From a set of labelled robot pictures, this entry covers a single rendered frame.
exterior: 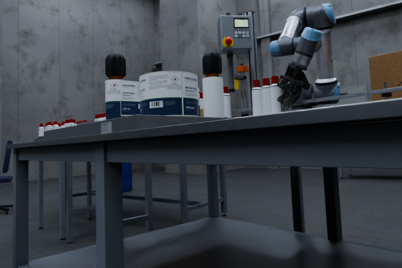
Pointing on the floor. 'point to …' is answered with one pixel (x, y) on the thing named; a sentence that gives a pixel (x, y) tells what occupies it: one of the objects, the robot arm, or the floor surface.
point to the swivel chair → (6, 172)
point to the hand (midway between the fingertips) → (285, 108)
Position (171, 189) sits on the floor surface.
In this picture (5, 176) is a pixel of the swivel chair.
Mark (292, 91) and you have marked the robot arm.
